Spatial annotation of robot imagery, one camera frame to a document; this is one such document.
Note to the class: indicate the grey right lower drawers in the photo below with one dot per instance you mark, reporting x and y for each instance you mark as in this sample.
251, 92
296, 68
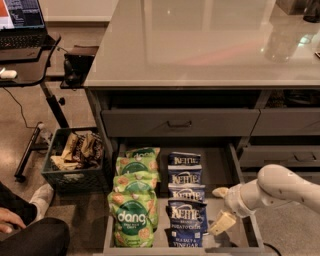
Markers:
302, 159

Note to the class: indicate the green dang chip bag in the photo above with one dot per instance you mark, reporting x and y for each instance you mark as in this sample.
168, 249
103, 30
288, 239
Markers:
126, 165
136, 218
137, 181
143, 152

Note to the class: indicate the grey counter cabinet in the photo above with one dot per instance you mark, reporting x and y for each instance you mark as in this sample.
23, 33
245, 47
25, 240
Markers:
211, 54

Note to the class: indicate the open grey middle drawer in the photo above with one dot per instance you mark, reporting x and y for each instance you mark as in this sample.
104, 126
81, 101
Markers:
219, 168

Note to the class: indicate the brown snack bags in crate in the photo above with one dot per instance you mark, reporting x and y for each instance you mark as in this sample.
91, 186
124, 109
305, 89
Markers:
79, 152

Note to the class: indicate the white sneaker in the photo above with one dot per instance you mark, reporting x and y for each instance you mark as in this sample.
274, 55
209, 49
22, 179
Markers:
42, 199

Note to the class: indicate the person's hand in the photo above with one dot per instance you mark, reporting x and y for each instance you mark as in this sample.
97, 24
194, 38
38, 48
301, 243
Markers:
8, 219

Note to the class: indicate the blue kettle chip bag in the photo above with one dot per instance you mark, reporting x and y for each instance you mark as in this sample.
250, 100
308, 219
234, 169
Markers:
188, 222
183, 158
184, 174
187, 191

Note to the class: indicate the open laptop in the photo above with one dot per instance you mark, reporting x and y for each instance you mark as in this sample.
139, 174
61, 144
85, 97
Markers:
21, 24

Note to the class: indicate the person's leg in black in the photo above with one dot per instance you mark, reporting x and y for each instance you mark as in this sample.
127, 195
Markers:
46, 237

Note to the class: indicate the black rolling laptop desk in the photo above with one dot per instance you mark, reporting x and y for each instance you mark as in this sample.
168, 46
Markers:
31, 74

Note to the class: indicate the white computer mouse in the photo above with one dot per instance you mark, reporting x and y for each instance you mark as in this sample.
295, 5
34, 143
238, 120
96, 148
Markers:
8, 74

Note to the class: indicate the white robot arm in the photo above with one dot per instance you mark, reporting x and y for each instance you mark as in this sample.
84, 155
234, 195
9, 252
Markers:
275, 185

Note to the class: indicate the dark object on counter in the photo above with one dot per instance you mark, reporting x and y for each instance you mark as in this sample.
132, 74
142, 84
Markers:
309, 9

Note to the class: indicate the back green Dang chip bag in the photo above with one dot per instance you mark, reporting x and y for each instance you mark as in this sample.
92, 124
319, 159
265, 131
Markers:
143, 152

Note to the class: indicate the front green Dang chip bag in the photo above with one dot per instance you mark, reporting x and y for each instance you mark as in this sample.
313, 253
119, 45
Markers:
136, 218

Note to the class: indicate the dark plastic crate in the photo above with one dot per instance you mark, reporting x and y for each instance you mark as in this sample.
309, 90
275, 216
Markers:
77, 181

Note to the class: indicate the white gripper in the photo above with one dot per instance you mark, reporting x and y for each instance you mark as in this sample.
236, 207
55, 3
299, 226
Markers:
234, 199

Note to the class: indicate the grey right top drawer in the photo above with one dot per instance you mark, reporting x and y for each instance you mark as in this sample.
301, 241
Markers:
288, 122

